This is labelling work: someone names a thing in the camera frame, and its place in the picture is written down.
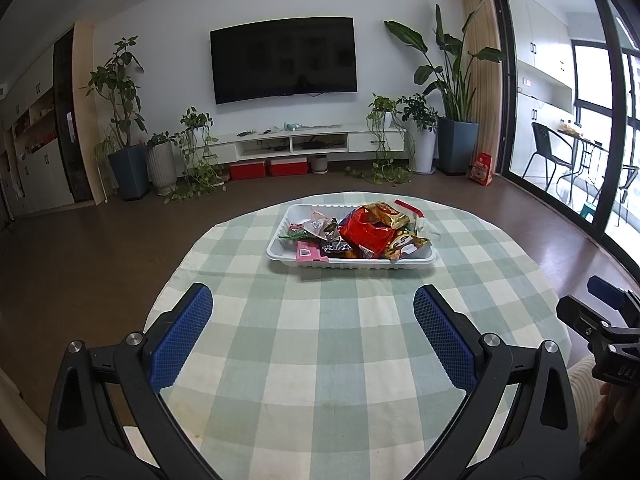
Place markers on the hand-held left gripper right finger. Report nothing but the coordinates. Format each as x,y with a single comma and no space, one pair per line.
442,335

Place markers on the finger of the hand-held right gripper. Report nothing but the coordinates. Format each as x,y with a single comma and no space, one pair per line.
580,317
607,290

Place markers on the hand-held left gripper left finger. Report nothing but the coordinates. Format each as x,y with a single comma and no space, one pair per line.
182,330

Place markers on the cartoon panda snack packet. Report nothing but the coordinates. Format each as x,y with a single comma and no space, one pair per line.
407,246

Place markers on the white snack packet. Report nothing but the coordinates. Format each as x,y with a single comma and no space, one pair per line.
419,217

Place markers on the white plastic tray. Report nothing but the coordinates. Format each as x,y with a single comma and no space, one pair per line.
280,252

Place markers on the red snack bag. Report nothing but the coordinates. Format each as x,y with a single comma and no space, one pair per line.
367,235

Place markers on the gold red snack packet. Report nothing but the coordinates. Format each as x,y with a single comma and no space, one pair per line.
390,214

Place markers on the black snack packet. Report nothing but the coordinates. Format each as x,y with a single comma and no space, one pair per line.
336,247

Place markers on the green snack packet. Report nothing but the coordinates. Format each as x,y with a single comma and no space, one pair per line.
292,235

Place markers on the pink snack packet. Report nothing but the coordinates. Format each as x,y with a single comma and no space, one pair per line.
310,252

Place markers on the clear snack packet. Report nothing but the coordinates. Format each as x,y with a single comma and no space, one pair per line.
315,225

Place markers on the person's right forearm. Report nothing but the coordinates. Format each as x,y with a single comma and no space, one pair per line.
582,395

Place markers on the person's right hand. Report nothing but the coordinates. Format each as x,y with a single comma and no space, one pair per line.
605,402

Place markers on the teal stool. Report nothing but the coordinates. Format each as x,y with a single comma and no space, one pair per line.
591,210

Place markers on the green checkered tablecloth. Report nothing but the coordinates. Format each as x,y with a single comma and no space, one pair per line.
350,340

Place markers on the black metal chair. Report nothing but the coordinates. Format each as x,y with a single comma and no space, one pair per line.
630,180
542,140

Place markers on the black balcony table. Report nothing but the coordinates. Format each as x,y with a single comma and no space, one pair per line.
582,137

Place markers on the plant in white ribbed pot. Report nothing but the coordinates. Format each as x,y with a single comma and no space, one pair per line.
161,170

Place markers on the leafy tree in blue pot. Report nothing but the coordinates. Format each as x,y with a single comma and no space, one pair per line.
129,172

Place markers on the red paper bag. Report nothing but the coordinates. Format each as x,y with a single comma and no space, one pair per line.
481,170

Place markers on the red storage box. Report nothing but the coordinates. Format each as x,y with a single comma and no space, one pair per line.
287,167
248,170

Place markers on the bushy plant in tall white pot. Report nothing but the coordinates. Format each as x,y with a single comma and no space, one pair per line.
424,152

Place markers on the broad-leaf plant in blue pot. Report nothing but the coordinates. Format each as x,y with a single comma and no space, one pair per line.
457,147

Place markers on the white television cabinet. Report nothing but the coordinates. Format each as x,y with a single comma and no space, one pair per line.
375,141

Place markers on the trailing vine plant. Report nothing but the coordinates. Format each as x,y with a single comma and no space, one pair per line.
195,120

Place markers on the small grey flower pot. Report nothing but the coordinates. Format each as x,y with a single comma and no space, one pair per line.
318,165

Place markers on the small teal object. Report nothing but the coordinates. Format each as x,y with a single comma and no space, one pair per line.
292,126

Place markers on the trailing plant in small white pot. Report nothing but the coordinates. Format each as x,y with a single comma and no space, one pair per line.
382,105

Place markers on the white balcony cabinets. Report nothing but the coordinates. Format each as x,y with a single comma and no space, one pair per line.
542,35

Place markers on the beige curtain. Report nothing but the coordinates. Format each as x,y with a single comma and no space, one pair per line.
472,5

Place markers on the black sliding door frame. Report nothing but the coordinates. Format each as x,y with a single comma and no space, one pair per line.
501,85

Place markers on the black wall television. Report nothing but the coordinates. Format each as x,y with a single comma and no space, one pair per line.
285,60

